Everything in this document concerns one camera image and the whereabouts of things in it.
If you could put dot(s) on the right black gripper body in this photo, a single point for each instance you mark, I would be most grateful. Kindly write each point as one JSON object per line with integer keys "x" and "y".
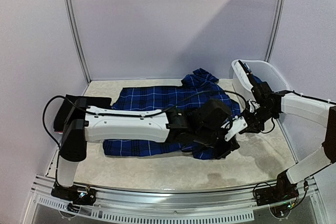
{"x": 255, "y": 91}

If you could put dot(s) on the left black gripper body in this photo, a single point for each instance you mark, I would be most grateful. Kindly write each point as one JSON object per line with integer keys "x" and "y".
{"x": 206, "y": 136}

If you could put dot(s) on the blue plaid shirt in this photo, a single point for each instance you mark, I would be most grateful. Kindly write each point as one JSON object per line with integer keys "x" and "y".
{"x": 195, "y": 90}

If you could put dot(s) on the black t-shirt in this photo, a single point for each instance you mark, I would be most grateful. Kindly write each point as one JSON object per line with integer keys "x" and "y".
{"x": 71, "y": 103}

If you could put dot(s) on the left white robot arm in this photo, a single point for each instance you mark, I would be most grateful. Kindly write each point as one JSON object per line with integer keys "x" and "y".
{"x": 99, "y": 124}

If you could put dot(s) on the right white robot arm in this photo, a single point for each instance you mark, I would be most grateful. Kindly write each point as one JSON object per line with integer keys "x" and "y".
{"x": 321, "y": 112}

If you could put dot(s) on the white laundry basket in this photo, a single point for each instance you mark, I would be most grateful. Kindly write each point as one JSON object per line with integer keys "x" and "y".
{"x": 265, "y": 72}

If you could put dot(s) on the black garment in basket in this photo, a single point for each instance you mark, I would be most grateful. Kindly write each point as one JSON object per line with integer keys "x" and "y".
{"x": 256, "y": 83}

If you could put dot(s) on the white towel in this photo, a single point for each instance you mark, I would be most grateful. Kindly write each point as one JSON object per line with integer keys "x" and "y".
{"x": 241, "y": 74}

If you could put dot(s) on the perforated metal front panel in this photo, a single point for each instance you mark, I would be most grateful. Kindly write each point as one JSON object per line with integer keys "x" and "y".
{"x": 47, "y": 210}

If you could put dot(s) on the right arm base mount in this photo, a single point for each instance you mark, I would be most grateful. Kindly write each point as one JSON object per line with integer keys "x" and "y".
{"x": 283, "y": 190}

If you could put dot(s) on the aluminium front rail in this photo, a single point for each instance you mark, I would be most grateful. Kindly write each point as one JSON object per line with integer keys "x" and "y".
{"x": 44, "y": 185}

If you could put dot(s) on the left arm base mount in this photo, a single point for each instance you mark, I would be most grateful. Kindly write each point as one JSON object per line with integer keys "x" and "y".
{"x": 78, "y": 195}

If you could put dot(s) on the right wall metal profile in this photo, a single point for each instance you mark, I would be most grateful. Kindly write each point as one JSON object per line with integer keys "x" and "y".
{"x": 274, "y": 30}

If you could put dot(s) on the wall metal profile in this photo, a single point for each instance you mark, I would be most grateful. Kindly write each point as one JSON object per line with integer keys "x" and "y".
{"x": 76, "y": 40}
{"x": 274, "y": 30}

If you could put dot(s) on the left wall metal profile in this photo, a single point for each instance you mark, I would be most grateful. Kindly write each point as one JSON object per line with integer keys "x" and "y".
{"x": 76, "y": 40}

